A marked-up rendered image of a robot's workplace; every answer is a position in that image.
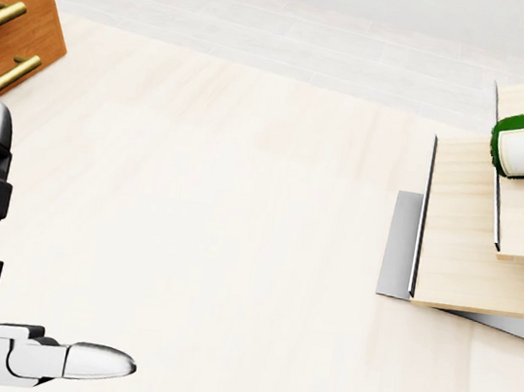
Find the pale wooden wine rack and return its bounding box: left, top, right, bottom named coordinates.
left=370, top=50, right=524, bottom=347

